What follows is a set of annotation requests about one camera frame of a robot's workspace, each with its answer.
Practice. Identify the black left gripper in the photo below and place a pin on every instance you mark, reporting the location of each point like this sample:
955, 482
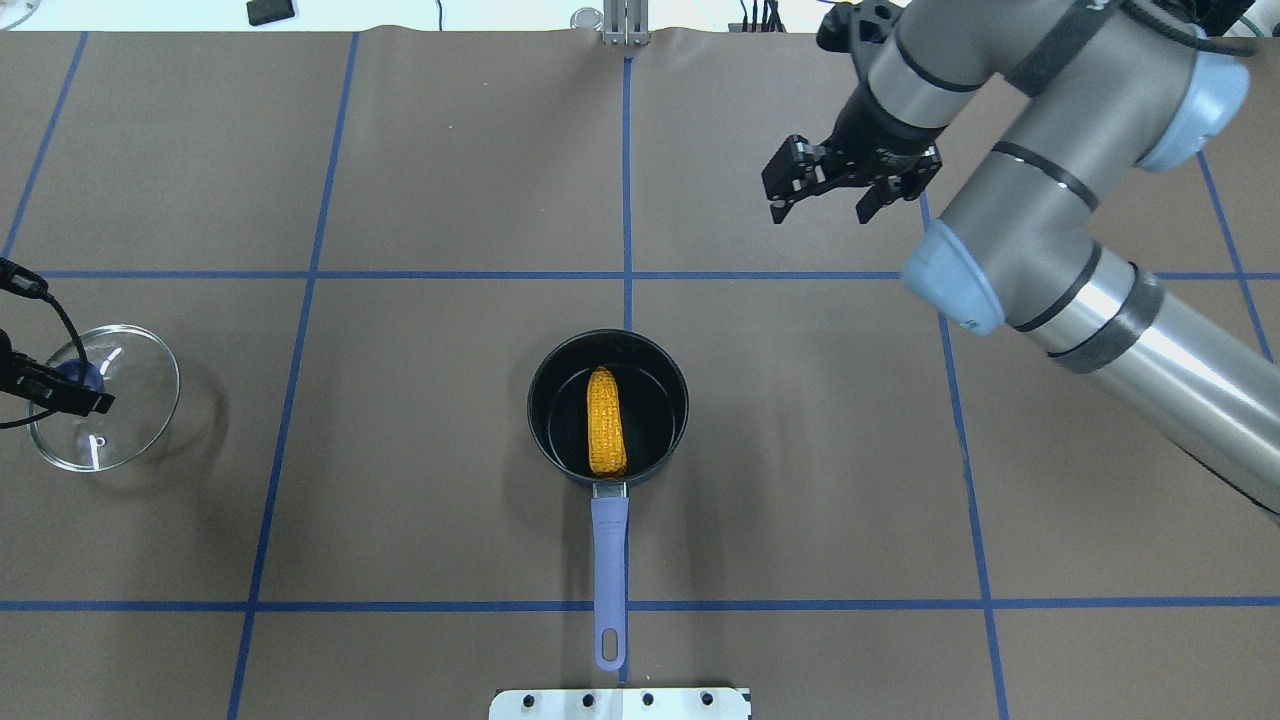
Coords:
42, 384

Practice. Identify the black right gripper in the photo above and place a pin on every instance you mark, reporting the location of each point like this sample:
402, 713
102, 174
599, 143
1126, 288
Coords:
872, 128

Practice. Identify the glass lid purple knob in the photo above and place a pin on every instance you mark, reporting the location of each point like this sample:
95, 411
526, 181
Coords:
142, 374

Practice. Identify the yellow corn cob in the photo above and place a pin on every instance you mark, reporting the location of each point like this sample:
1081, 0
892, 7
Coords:
607, 454

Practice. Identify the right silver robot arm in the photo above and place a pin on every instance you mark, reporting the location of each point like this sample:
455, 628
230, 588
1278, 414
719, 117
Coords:
1111, 86

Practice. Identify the small black puck device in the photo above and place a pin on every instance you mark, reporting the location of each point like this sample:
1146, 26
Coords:
262, 12

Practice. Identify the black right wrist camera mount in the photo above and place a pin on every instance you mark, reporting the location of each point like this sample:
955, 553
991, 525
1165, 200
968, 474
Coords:
850, 26

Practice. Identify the aluminium frame post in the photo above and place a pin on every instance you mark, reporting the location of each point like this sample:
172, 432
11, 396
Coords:
625, 23

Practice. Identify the dark blue saucepan purple handle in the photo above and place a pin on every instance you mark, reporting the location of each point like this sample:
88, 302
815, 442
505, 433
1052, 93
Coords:
655, 411

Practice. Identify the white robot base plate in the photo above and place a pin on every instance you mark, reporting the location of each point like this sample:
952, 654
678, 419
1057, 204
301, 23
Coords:
623, 703

